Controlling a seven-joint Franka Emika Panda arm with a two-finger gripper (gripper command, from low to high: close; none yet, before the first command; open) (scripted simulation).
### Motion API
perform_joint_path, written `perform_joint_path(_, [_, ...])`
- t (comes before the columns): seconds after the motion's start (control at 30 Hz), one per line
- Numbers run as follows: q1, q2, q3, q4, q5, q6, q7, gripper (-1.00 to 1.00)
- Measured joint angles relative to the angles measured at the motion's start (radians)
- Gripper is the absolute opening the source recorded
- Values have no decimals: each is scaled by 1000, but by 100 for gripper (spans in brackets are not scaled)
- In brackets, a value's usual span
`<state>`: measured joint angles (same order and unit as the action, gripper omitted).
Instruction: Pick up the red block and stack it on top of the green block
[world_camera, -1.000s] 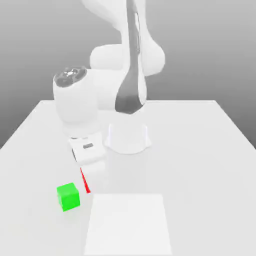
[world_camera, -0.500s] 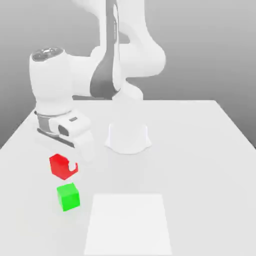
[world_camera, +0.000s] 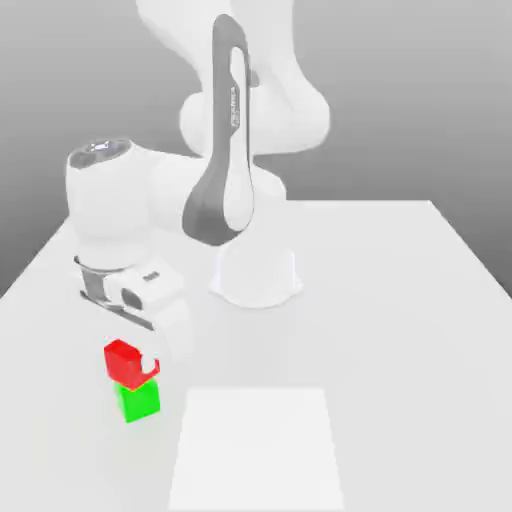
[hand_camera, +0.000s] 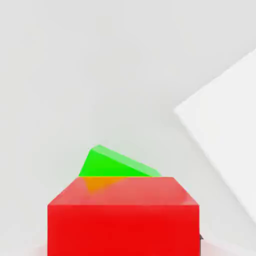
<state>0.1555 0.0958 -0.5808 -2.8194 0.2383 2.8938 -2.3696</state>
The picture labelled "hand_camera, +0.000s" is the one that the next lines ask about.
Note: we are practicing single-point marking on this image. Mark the small green cube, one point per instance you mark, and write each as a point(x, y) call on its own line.
point(112, 166)

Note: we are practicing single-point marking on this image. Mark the small red cube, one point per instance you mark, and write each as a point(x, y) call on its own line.
point(123, 226)

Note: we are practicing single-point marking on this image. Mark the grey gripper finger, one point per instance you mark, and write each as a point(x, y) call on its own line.
point(204, 247)

